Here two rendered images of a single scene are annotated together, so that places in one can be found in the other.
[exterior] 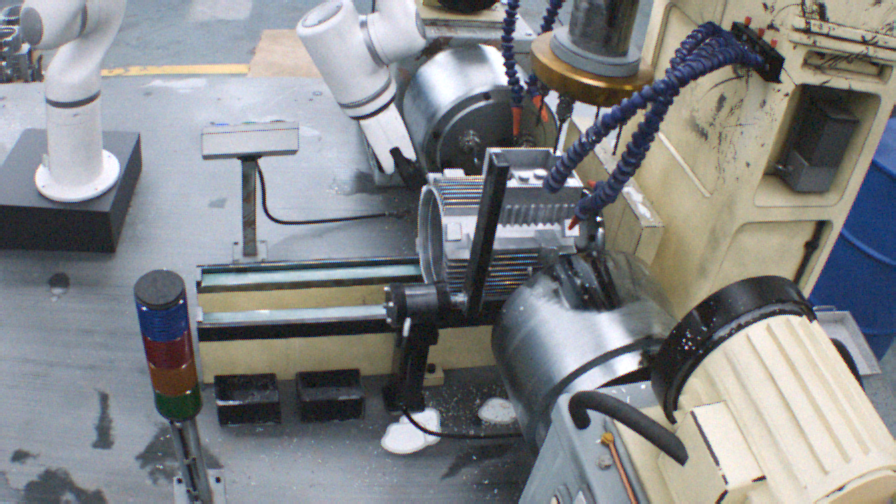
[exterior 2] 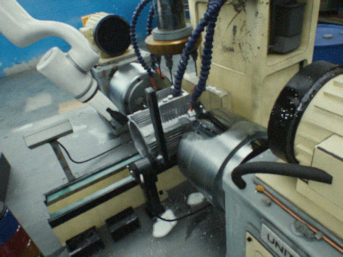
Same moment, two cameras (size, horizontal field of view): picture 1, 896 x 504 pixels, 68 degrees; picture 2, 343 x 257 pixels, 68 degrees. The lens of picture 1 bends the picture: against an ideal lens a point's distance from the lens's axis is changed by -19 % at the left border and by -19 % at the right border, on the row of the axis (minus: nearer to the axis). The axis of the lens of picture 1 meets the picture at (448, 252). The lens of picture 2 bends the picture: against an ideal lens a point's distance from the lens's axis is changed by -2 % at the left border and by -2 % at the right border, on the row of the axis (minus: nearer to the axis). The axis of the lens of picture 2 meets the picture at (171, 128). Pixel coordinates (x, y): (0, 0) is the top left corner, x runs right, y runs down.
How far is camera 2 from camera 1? 31 cm
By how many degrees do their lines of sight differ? 7
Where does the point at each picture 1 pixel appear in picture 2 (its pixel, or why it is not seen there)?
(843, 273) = not seen: hidden behind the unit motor
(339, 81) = (69, 86)
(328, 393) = (121, 223)
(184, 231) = (39, 183)
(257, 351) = (83, 219)
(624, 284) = (225, 119)
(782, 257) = not seen: hidden behind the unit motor
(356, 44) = (68, 66)
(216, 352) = (63, 229)
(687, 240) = (241, 97)
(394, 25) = (80, 50)
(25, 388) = not seen: outside the picture
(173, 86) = (17, 130)
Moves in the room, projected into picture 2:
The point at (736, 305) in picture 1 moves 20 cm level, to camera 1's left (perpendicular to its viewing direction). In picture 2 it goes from (305, 81) to (174, 110)
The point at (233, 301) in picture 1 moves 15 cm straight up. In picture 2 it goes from (66, 202) to (49, 170)
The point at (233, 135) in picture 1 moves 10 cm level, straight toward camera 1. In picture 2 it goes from (39, 133) to (42, 146)
